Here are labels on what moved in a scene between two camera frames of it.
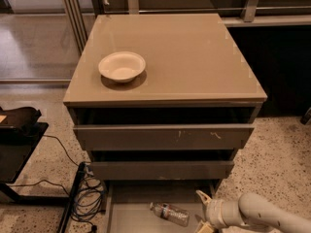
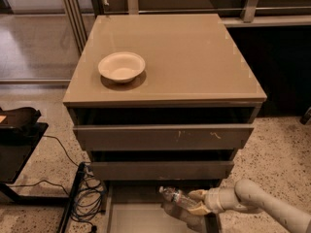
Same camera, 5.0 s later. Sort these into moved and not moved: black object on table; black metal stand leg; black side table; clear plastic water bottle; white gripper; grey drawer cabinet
Moved: white gripper; clear plastic water bottle
Not moved: black metal stand leg; grey drawer cabinet; black object on table; black side table
